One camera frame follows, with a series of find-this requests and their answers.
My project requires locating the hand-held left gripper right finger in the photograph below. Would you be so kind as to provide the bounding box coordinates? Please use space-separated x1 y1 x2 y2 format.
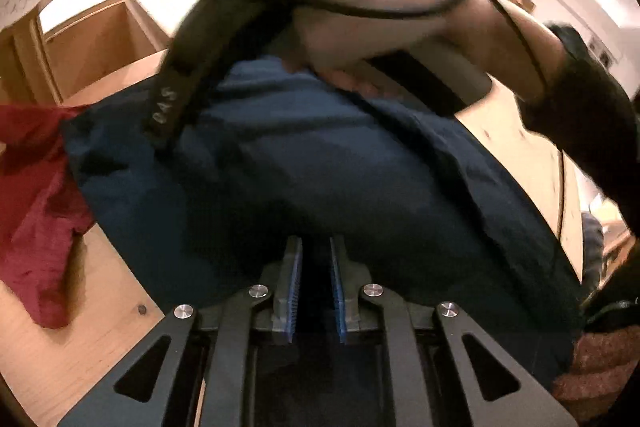
329 235 577 427

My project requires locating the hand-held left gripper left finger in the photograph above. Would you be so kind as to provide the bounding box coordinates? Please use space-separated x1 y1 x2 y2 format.
57 236 304 427

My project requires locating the navy blue sweatshirt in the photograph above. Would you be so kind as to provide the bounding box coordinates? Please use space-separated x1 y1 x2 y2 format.
60 57 587 384

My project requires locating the person's right forearm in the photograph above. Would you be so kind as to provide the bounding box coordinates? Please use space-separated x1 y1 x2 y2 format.
475 0 640 241

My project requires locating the wooden cabinet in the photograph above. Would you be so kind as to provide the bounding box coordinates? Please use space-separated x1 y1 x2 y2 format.
0 0 172 106

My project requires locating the person's right hand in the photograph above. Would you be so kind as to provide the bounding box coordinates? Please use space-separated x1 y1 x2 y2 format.
292 0 502 101

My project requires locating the dark red garment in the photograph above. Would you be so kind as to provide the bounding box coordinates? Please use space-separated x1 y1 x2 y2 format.
0 102 97 331

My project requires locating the brown knit cloth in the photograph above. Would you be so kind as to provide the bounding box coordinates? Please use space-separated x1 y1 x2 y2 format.
552 332 640 424

